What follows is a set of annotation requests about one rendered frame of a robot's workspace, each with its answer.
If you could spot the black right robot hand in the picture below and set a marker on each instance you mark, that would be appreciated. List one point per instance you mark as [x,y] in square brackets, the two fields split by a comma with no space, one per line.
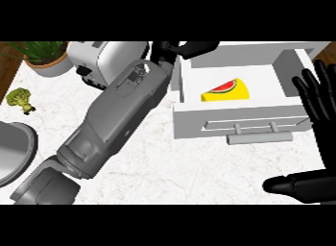
[325,134]

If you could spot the white toaster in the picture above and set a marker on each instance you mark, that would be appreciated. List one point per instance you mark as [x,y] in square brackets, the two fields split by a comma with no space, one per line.
[107,62]

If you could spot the grey round pot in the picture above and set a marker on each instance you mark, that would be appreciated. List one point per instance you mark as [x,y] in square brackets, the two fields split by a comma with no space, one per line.
[8,153]

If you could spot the white open drawer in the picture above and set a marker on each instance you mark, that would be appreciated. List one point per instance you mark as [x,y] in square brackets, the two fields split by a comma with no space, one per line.
[236,86]

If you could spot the yellow watermelon-print sponge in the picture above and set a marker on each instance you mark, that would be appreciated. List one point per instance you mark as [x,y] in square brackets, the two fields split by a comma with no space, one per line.
[228,91]

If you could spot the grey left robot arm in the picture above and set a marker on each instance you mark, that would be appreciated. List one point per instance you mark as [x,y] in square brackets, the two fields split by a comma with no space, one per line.
[114,115]

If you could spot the potted green plant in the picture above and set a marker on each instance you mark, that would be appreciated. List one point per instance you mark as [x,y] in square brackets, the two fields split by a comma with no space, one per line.
[45,57]

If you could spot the white cabinet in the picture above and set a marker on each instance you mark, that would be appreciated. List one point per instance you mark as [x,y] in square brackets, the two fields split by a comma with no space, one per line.
[260,53]

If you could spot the green broccoli floret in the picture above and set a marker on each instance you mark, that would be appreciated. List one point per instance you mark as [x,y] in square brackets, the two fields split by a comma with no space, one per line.
[21,100]

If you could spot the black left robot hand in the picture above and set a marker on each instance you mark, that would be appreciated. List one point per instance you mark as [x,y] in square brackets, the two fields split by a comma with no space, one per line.
[185,48]

